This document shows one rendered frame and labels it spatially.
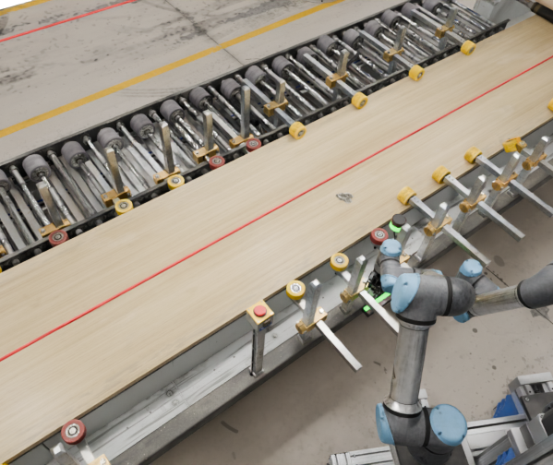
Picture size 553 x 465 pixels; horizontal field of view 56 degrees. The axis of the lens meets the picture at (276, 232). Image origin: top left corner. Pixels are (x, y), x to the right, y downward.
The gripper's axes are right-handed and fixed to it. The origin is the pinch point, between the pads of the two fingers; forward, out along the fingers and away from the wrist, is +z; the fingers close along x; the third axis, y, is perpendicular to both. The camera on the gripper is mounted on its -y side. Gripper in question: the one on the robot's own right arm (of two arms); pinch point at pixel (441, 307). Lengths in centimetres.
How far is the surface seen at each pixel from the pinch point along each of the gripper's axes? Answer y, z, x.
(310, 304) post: -27, -21, -56
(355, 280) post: -26.6, -16.4, -30.9
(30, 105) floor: -337, 78, -78
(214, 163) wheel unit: -123, -10, -38
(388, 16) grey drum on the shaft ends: -182, -5, 146
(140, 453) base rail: -27, 13, -135
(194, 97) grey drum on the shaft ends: -181, -3, -15
